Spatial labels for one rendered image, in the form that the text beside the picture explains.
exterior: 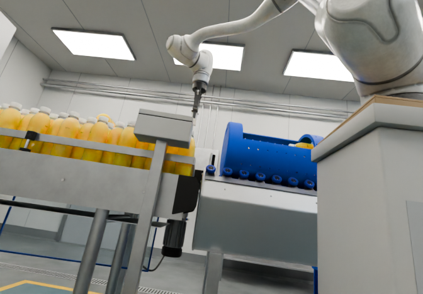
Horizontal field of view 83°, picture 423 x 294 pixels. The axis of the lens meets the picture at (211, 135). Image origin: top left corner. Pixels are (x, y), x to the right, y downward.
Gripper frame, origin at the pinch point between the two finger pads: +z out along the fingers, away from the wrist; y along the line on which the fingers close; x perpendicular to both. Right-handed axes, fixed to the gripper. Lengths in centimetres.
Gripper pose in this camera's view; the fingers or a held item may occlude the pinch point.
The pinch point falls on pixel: (193, 119)
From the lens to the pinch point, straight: 122.9
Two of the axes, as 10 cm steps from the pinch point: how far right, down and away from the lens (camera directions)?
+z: -1.4, 9.3, -3.3
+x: -9.9, -1.6, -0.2
